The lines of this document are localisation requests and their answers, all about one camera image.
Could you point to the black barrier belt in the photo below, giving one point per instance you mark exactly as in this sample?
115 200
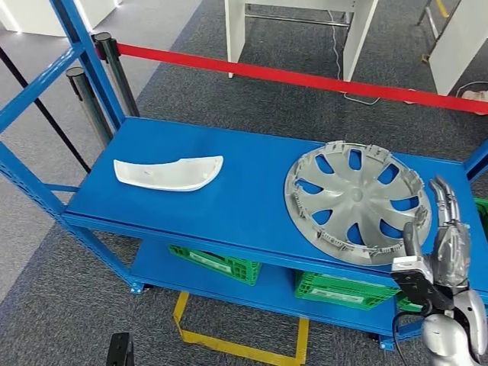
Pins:
45 113

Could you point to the blue metal shelf rack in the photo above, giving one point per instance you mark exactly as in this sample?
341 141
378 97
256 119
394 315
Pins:
247 192

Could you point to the white curved plastic part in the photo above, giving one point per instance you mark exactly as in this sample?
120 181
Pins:
167 176

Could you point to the white desk with metal bar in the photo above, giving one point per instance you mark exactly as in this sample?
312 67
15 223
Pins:
234 35

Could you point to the white desk panel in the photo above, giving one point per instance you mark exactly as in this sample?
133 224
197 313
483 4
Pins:
461 45

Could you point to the pale floor power strip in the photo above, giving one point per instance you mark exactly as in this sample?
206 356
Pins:
481 96

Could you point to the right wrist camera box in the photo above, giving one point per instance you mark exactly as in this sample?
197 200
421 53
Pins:
412 265

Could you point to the green plastic crate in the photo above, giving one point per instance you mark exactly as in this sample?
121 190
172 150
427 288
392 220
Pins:
236 268
323 288
482 212

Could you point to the red barrier belt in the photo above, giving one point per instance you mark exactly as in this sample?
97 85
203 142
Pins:
305 78

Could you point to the white glossy cabinet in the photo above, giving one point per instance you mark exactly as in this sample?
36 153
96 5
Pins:
45 17

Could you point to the silver plastic wheel hubcap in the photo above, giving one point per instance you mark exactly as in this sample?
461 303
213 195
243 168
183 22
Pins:
356 194

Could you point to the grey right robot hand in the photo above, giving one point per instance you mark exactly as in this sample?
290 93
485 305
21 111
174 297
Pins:
453 257

